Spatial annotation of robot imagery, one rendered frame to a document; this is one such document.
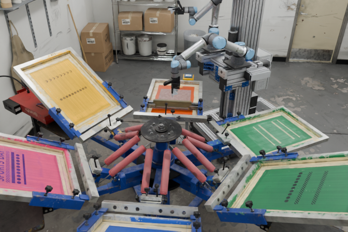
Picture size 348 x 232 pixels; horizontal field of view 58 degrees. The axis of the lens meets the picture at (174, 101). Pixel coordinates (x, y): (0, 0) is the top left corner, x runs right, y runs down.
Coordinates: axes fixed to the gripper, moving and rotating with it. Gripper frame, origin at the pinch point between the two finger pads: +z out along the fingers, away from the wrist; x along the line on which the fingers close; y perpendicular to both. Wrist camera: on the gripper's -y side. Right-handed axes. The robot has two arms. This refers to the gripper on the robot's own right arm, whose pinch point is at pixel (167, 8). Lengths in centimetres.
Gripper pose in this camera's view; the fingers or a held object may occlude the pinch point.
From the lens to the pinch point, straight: 386.9
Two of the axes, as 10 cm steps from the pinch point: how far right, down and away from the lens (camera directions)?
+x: -0.5, -4.5, 8.9
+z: -10.0, 0.1, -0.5
